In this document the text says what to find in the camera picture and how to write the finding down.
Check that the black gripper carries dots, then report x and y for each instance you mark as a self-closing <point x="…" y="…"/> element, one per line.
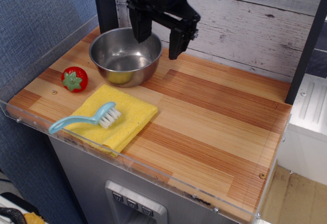
<point x="176" y="15"/>

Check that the silver metal pot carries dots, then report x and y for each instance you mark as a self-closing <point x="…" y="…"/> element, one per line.
<point x="121" y="60"/>

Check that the red toy strawberry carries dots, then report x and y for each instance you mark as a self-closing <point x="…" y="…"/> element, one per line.
<point x="74" y="79"/>

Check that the yellow rag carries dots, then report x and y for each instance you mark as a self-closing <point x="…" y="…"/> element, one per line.
<point x="135" y="116"/>

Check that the light blue scrub brush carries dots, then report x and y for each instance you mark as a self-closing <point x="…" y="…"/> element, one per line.
<point x="105" y="116"/>

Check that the silver toy fridge cabinet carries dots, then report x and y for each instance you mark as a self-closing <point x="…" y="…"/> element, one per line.
<point x="112" y="190"/>

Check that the white toy sink counter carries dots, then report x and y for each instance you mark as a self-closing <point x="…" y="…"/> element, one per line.
<point x="303" y="147"/>

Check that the black and yellow object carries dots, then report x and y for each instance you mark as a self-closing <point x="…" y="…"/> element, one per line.
<point x="15" y="216"/>

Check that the black left frame post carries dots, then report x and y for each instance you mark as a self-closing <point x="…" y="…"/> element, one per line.
<point x="107" y="15"/>

